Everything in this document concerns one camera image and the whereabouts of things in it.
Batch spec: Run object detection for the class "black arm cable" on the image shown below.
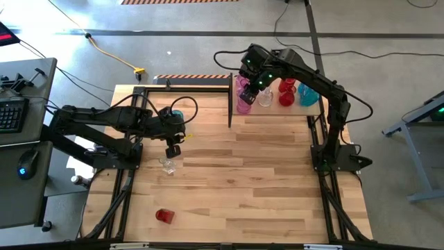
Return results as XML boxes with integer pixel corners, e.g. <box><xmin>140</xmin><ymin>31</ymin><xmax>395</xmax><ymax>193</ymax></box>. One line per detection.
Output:
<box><xmin>103</xmin><ymin>92</ymin><xmax>199</xmax><ymax>126</ymax></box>
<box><xmin>341</xmin><ymin>88</ymin><xmax>375</xmax><ymax>125</ymax></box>

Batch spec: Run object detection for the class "brown bottle white cap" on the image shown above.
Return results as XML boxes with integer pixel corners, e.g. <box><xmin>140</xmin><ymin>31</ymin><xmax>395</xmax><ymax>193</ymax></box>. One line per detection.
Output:
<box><xmin>70</xmin><ymin>175</ymin><xmax>93</xmax><ymax>190</ymax></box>

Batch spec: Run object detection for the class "black ramp hazard striped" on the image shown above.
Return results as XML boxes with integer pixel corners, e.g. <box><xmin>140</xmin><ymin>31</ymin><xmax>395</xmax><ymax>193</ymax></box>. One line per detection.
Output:
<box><xmin>153</xmin><ymin>74</ymin><xmax>240</xmax><ymax>87</ymax></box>

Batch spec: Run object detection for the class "pink tall swirl glass vase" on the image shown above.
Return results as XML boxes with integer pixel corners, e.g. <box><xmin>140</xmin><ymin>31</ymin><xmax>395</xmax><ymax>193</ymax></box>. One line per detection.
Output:
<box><xmin>235</xmin><ymin>74</ymin><xmax>250</xmax><ymax>90</ymax></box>

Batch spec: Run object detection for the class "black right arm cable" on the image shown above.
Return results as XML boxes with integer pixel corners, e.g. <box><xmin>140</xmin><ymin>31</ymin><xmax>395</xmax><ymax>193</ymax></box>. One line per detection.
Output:
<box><xmin>341</xmin><ymin>88</ymin><xmax>375</xmax><ymax>125</ymax></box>

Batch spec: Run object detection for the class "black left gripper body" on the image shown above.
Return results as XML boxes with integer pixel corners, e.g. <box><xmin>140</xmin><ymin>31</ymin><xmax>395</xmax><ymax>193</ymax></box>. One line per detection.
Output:
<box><xmin>157</xmin><ymin>107</ymin><xmax>187</xmax><ymax>160</ymax></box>

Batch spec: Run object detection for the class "clear square glass vase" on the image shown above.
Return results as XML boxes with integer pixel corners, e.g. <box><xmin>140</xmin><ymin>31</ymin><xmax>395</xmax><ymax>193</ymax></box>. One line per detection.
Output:
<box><xmin>158</xmin><ymin>156</ymin><xmax>178</xmax><ymax>176</ymax></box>

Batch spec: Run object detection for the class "red square glass vase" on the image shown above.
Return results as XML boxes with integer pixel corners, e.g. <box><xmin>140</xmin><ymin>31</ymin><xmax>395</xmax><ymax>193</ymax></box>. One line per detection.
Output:
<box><xmin>155</xmin><ymin>208</ymin><xmax>176</xmax><ymax>225</ymax></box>

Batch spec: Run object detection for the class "white paper sheet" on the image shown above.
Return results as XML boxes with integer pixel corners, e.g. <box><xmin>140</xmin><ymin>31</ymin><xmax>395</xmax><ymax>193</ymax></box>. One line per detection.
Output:
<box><xmin>65</xmin><ymin>155</ymin><xmax>96</xmax><ymax>180</ymax></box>

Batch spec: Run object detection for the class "teal square cut-glass vase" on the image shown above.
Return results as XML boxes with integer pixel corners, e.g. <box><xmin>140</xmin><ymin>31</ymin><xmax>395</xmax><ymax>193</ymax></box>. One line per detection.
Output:
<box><xmin>300</xmin><ymin>86</ymin><xmax>321</xmax><ymax>108</ymax></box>

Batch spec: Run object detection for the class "black aluminium table frame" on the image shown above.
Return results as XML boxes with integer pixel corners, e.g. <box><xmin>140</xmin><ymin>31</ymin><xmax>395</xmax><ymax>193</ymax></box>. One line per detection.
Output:
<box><xmin>80</xmin><ymin>85</ymin><xmax>375</xmax><ymax>250</ymax></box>

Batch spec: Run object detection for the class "black device red screen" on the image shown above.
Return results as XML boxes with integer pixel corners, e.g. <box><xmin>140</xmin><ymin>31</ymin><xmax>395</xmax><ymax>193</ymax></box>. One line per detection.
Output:
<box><xmin>0</xmin><ymin>22</ymin><xmax>21</xmax><ymax>47</ymax></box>

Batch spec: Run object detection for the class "pink ribbed glass bottle vase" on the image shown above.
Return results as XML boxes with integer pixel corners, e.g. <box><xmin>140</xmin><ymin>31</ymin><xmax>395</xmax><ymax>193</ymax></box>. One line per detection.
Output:
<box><xmin>236</xmin><ymin>95</ymin><xmax>253</xmax><ymax>115</ymax></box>

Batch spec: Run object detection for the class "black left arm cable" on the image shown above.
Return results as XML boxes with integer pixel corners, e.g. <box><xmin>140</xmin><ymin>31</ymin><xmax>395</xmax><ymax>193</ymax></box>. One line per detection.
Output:
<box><xmin>103</xmin><ymin>92</ymin><xmax>199</xmax><ymax>126</ymax></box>

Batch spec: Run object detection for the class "clear scalloped squat glass vase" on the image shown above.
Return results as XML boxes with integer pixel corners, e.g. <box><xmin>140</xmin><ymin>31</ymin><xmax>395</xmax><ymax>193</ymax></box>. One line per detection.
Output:
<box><xmin>257</xmin><ymin>86</ymin><xmax>275</xmax><ymax>108</ymax></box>

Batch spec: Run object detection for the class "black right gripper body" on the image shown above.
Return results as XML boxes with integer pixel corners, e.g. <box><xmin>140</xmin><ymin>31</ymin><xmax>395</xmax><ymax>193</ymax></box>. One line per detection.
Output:
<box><xmin>237</xmin><ymin>64</ymin><xmax>278</xmax><ymax>106</ymax></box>

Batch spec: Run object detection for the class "white label strip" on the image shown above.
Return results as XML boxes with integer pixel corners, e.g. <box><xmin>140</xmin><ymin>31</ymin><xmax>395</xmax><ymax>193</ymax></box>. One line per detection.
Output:
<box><xmin>304</xmin><ymin>244</ymin><xmax>343</xmax><ymax>250</ymax></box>
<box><xmin>110</xmin><ymin>242</ymin><xmax>150</xmax><ymax>250</ymax></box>

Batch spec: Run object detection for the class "wooden shelf black metal frame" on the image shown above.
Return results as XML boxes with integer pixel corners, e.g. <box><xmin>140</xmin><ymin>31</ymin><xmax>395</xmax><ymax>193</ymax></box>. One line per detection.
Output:
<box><xmin>227</xmin><ymin>72</ymin><xmax>327</xmax><ymax>128</ymax></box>

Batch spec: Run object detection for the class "red smooth bulbous glass vase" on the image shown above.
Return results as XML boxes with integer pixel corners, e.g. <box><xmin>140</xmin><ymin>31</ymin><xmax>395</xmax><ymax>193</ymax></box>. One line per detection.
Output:
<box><xmin>278</xmin><ymin>85</ymin><xmax>298</xmax><ymax>108</ymax></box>

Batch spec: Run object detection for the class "grey desk leg frame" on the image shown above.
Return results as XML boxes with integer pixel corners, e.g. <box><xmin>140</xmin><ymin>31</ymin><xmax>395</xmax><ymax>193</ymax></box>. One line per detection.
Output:
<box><xmin>381</xmin><ymin>90</ymin><xmax>444</xmax><ymax>204</ymax></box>

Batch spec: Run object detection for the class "thin black floor cable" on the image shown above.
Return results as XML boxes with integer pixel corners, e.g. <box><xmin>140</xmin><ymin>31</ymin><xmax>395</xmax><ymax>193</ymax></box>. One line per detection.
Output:
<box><xmin>406</xmin><ymin>0</ymin><xmax>438</xmax><ymax>9</ymax></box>

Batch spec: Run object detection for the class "black keyboard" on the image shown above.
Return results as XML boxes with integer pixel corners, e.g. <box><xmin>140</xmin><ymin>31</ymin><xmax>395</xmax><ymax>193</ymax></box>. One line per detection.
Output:
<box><xmin>0</xmin><ymin>97</ymin><xmax>31</xmax><ymax>135</ymax></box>

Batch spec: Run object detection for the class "black computer mouse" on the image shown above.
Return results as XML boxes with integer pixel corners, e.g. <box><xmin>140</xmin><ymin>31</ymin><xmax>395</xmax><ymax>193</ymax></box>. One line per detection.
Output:
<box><xmin>17</xmin><ymin>148</ymin><xmax>40</xmax><ymax>181</ymax></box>

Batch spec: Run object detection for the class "yellow extension cable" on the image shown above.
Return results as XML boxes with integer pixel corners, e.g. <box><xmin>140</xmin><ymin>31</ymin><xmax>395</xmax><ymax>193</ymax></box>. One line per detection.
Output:
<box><xmin>46</xmin><ymin>0</ymin><xmax>146</xmax><ymax>83</ymax></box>

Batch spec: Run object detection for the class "black vacuum power cable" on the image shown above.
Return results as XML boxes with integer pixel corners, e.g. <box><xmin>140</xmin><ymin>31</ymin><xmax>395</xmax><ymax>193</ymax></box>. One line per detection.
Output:
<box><xmin>273</xmin><ymin>0</ymin><xmax>444</xmax><ymax>59</ymax></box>

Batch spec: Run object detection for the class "black desk clamp mount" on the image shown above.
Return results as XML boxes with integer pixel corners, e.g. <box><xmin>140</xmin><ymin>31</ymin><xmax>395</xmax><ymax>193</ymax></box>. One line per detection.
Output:
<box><xmin>0</xmin><ymin>67</ymin><xmax>46</xmax><ymax>94</ymax></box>

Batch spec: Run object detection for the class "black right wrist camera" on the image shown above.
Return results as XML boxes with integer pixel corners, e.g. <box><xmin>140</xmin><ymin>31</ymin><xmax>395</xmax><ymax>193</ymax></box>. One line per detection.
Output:
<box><xmin>241</xmin><ymin>44</ymin><xmax>270</xmax><ymax>72</ymax></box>

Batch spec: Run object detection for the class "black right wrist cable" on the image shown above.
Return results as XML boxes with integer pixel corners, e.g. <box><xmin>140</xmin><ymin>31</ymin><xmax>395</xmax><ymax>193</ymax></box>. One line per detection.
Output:
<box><xmin>213</xmin><ymin>49</ymin><xmax>249</xmax><ymax>72</ymax></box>

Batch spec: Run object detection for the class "grey computer desk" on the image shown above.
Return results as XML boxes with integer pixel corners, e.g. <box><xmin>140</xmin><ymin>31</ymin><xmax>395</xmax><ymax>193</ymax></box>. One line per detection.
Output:
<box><xmin>0</xmin><ymin>57</ymin><xmax>58</xmax><ymax>230</ymax></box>

